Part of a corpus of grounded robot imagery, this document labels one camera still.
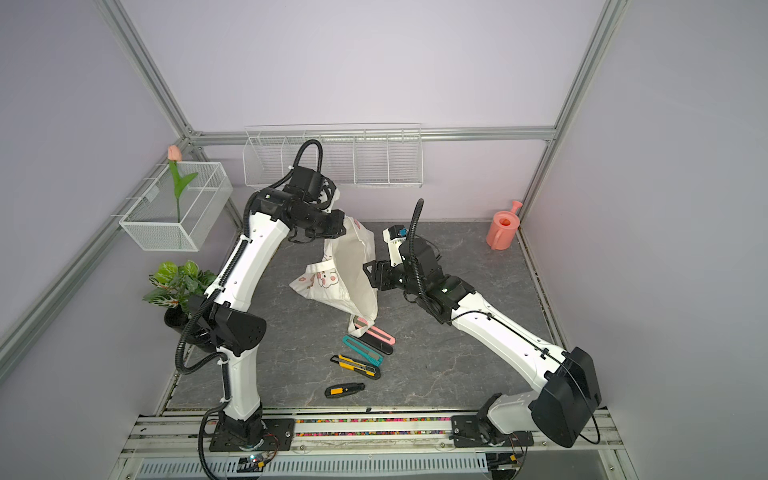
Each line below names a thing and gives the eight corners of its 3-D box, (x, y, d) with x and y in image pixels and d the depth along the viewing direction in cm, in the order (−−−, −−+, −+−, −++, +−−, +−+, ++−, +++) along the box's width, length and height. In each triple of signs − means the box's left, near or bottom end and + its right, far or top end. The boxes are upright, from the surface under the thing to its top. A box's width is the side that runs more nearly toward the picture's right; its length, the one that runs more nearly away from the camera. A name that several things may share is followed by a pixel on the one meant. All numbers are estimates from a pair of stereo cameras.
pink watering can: (483, 252, 114) (490, 231, 105) (490, 218, 126) (497, 196, 116) (507, 258, 112) (517, 238, 103) (512, 223, 124) (521, 201, 114)
